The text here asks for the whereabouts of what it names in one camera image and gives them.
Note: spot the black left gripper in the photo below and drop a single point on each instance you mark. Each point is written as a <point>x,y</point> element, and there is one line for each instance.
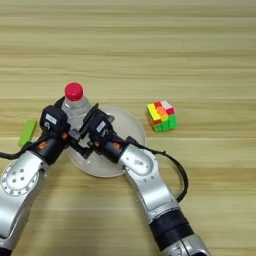
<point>50,148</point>

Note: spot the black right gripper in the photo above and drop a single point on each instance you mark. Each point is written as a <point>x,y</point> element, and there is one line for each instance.
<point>115,148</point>

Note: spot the clear bottle with red cap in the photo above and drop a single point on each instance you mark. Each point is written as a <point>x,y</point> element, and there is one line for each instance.
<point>74,91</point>

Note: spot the round white plate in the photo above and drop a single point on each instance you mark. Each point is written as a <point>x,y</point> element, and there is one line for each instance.
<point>130,126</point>

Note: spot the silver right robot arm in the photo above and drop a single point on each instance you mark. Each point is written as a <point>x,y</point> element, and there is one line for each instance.
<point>146,173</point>

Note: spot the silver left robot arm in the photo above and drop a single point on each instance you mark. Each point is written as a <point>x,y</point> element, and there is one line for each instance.
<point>20,180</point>

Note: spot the black labelled box left gripper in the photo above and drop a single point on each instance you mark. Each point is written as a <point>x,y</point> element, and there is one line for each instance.
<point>53,120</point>

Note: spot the black labelled box gripper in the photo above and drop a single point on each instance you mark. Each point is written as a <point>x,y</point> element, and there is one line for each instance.
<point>53,120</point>
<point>101,126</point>

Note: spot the black labelled box right gripper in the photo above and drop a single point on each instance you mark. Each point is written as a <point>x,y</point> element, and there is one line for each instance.
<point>101,126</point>

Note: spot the green rectangular block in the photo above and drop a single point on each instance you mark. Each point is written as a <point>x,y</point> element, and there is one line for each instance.
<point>27,132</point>

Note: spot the multicolour puzzle cube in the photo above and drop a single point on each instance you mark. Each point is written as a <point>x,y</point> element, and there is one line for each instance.
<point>161,116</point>

